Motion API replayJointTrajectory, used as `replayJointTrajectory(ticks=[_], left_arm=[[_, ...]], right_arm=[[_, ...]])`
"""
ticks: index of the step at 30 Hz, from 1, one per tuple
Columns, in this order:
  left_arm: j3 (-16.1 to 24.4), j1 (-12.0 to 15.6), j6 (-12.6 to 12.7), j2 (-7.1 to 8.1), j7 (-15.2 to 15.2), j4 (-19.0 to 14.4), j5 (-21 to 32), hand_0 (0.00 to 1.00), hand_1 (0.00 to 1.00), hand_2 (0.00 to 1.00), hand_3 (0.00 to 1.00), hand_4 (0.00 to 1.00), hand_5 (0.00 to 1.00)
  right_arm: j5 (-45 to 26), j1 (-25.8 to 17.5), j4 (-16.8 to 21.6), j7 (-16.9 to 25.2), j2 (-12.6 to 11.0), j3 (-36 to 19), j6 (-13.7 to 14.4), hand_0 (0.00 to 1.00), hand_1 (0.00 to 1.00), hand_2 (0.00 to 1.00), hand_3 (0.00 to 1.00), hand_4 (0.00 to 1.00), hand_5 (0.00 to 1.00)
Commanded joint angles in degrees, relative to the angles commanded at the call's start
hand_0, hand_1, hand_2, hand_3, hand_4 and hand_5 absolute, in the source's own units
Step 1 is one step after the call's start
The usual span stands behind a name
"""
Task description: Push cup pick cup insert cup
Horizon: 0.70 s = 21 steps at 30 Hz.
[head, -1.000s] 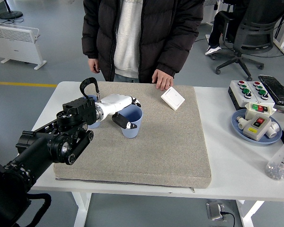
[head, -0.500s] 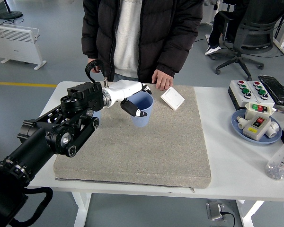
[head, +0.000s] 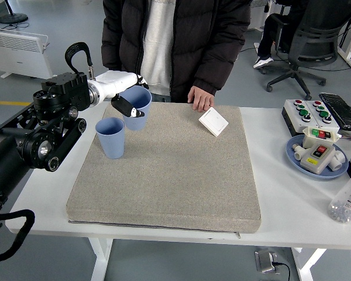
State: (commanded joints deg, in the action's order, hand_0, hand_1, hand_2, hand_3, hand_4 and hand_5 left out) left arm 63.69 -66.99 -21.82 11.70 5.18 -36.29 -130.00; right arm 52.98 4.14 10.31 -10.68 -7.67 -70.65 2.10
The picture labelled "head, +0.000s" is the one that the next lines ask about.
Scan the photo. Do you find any person's hand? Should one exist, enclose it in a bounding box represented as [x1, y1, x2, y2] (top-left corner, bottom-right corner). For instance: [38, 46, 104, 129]
[187, 85, 216, 113]

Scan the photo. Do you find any white panel heater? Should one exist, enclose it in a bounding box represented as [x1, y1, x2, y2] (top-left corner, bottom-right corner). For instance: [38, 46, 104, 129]
[0, 28, 59, 87]
[247, 0, 270, 32]

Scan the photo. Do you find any black office chair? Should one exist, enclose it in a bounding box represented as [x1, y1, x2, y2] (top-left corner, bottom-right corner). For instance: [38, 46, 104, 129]
[261, 0, 351, 100]

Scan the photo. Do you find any clear red-capped bead bottle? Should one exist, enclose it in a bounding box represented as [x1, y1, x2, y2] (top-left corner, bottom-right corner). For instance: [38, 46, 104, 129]
[327, 170, 351, 224]

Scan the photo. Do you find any white pipe fitting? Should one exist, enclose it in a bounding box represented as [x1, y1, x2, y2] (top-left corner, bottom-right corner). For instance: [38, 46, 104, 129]
[327, 150, 347, 172]
[291, 143, 307, 162]

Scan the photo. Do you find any blue plate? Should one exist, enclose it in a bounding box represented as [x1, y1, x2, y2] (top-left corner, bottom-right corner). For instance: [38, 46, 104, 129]
[285, 135, 350, 180]

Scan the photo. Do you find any white wall switch plate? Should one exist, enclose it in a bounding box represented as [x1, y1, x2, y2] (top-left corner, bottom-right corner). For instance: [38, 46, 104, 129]
[198, 107, 229, 137]

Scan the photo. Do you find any grey-brown mat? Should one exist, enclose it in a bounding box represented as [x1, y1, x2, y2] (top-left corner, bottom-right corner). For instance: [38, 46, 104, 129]
[66, 101, 263, 239]

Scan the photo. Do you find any white push-button control box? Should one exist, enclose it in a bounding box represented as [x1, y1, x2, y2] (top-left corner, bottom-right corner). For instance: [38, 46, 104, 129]
[305, 100, 340, 134]
[281, 99, 325, 138]

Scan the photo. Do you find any white desk frame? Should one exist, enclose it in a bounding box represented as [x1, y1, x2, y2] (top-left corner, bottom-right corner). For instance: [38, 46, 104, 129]
[337, 0, 351, 74]

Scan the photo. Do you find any black pedal cable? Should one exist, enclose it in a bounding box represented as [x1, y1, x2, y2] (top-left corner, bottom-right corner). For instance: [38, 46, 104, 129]
[274, 261, 292, 281]

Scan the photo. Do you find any silver foot pedal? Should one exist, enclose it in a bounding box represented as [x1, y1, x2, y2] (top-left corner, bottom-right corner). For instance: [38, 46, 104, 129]
[254, 248, 281, 275]

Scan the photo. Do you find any blue ribbed plastic cup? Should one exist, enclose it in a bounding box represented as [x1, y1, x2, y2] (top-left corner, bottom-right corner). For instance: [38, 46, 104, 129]
[95, 116, 126, 160]
[121, 85, 153, 132]

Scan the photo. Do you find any person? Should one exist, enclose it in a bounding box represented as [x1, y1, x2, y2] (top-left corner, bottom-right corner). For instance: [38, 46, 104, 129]
[101, 0, 252, 104]
[253, 0, 308, 70]

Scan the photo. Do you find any black fan stand base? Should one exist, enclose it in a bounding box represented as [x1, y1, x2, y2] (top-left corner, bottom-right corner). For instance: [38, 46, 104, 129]
[0, 0, 29, 24]

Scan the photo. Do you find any white red-green switch box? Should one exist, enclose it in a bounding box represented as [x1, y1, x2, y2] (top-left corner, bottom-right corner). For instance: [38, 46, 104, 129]
[302, 126, 340, 150]

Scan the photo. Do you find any black wrapped flat object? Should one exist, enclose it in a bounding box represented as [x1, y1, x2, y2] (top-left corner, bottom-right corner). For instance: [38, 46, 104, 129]
[319, 92, 351, 132]

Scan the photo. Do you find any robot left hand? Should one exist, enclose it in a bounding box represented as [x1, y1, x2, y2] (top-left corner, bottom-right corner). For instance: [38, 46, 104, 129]
[94, 70, 150, 119]

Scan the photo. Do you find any beige red rocker switch box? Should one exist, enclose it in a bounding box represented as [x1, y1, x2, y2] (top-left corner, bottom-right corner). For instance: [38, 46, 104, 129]
[299, 142, 336, 176]

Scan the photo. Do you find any white table leg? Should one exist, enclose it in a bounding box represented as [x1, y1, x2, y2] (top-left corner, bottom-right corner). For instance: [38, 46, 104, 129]
[89, 237, 115, 281]
[291, 248, 328, 281]

